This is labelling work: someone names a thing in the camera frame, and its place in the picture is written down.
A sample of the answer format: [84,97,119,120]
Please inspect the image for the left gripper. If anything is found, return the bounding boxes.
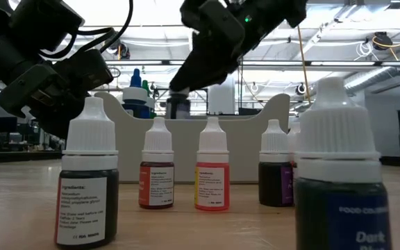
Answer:
[0,63,83,140]

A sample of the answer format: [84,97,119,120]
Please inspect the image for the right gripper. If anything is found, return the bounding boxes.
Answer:
[169,3,246,92]

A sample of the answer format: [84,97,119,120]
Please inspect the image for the large green-capped colouring bottle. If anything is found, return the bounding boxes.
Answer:
[140,79,158,119]

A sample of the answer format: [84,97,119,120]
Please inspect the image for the bottles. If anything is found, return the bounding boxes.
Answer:
[122,68,152,119]

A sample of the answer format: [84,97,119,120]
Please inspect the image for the grey plastic bin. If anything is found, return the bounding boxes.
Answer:
[88,91,291,184]

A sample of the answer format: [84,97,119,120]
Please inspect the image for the small blackish dropper bottle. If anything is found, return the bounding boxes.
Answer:
[53,96,120,249]

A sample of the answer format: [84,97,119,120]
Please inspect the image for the small orange dropper bottle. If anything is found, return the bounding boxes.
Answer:
[194,116,231,212]

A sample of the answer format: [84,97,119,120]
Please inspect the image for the small dark red dropper bottle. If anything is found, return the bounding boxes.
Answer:
[137,116,176,210]

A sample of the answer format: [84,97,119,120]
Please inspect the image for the small purple-label dropper bottle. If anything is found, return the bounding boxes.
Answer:
[258,119,295,208]

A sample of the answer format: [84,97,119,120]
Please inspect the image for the white pillar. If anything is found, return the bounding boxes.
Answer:
[207,74,236,115]

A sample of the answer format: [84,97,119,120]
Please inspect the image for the dark monitor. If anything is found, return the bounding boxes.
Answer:
[0,116,19,133]

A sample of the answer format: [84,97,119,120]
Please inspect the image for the small dark blue dropper bottle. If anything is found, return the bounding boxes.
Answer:
[294,76,394,250]

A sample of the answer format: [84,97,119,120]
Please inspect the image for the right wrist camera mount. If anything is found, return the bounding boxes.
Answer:
[180,0,222,34]

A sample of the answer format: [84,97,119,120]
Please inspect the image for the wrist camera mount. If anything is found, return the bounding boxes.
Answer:
[180,0,222,34]
[62,48,115,97]

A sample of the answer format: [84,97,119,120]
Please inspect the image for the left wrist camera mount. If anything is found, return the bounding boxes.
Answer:
[62,48,115,97]

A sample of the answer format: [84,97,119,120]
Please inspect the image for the black ceiling cable reel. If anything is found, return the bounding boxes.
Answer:
[372,31,394,51]
[104,37,131,60]

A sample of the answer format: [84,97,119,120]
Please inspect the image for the yellow cable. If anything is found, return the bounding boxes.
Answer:
[296,24,313,106]

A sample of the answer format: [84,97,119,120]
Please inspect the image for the silver ventilation duct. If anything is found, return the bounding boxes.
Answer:
[344,65,400,97]

